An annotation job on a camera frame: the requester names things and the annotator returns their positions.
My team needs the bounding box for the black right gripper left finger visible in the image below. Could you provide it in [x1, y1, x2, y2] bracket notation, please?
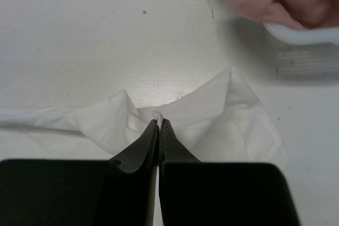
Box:
[1, 120, 159, 225]

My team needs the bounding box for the white t-shirt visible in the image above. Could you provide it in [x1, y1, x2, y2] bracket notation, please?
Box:
[1, 68, 288, 167]

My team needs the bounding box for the white plastic laundry basket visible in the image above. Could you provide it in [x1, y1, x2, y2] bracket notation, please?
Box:
[263, 23, 338, 46]

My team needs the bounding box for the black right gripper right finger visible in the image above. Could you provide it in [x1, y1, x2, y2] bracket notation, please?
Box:
[159, 120, 300, 225]

